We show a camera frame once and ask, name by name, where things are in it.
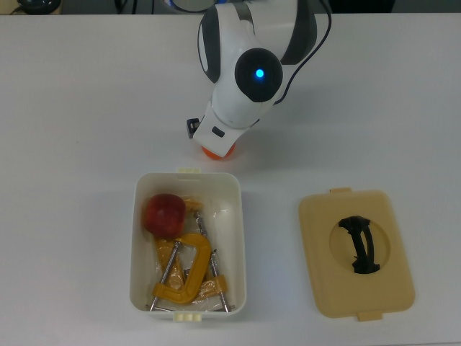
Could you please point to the large yellow C-clamp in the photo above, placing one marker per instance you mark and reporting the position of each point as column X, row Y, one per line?
column 198, row 259

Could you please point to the red toy apple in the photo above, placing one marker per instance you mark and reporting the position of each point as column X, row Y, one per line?
column 165, row 216

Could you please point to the beige plastic container lid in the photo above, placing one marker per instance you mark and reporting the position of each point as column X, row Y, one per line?
column 324, row 252

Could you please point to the orange toy fruit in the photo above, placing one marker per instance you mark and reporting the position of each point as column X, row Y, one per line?
column 212, row 154

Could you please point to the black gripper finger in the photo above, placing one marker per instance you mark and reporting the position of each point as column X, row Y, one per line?
column 191, row 124

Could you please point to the dark round object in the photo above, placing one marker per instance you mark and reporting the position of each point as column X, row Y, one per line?
column 37, row 5

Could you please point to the white plastic container box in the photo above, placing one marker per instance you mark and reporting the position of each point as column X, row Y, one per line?
column 230, row 216

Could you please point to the small yellow bagged clamp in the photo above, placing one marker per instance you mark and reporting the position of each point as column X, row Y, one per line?
column 216, row 284
column 192, row 204

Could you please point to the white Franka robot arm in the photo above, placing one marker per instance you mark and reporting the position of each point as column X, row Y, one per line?
column 230, row 83

